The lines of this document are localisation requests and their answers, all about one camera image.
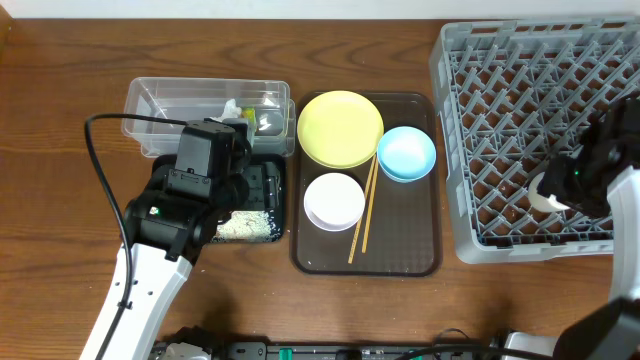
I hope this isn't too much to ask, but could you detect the white green cup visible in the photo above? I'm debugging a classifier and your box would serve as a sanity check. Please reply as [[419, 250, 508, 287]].
[[527, 172, 569, 213]]

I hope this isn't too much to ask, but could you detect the white tissue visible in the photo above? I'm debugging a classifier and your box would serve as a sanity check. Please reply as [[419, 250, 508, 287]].
[[211, 99, 242, 122]]

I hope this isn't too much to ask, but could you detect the yellow green wrapper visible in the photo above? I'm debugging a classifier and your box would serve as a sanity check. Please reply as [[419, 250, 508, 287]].
[[241, 107, 257, 125]]

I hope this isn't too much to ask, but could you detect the rice pile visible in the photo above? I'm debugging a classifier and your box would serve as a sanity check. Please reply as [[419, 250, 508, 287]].
[[213, 211, 277, 242]]

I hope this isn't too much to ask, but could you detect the white bowl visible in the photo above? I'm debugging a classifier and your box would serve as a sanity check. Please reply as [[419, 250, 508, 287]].
[[303, 173, 365, 232]]

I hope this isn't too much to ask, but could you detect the yellow plate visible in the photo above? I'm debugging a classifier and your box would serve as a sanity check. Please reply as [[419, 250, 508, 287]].
[[297, 90, 384, 169]]

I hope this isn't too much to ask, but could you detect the light blue bowl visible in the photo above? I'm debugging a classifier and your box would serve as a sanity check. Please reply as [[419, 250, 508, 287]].
[[377, 126, 437, 183]]

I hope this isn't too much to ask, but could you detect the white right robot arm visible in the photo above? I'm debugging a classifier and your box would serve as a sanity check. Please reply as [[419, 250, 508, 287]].
[[537, 93, 639, 359]]

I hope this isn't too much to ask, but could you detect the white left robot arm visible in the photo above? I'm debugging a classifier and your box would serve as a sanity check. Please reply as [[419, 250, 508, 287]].
[[81, 116, 252, 359]]

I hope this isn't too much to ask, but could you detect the black waste tray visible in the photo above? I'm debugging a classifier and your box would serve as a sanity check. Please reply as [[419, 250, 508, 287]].
[[150, 153, 287, 245]]

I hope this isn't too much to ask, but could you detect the clear plastic waste bin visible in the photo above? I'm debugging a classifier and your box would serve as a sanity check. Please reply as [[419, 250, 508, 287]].
[[124, 77, 296, 157]]

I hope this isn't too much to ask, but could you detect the grey dishwasher rack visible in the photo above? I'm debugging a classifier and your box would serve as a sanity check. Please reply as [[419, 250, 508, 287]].
[[429, 17, 639, 264]]

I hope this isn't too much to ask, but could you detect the left wooden chopstick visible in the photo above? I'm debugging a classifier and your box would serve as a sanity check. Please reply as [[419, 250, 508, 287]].
[[348, 155, 377, 264]]

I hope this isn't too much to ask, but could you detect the brown serving tray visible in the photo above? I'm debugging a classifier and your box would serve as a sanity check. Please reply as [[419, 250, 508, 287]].
[[289, 91, 443, 278]]

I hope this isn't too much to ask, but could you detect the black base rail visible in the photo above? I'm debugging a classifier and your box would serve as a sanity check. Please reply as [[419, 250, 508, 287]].
[[149, 327, 561, 360]]

